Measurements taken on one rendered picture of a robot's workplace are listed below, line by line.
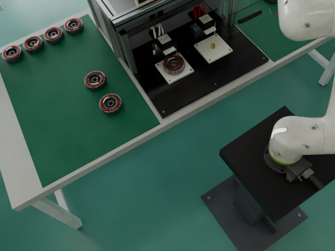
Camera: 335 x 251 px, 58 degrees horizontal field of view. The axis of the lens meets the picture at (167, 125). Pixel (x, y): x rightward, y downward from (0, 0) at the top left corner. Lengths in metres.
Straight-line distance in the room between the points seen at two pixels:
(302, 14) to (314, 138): 0.41
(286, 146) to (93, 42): 1.25
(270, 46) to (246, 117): 0.75
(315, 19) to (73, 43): 1.37
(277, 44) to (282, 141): 0.81
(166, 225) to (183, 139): 0.62
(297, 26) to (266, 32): 0.91
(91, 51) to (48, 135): 0.55
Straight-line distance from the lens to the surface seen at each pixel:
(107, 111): 1.52
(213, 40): 1.74
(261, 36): 1.83
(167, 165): 2.18
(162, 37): 1.57
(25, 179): 1.56
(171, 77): 1.58
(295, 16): 0.95
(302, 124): 1.13
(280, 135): 1.11
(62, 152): 1.53
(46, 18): 3.46
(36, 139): 1.62
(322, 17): 0.96
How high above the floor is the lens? 2.02
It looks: 60 degrees down
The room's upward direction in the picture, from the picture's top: 11 degrees counter-clockwise
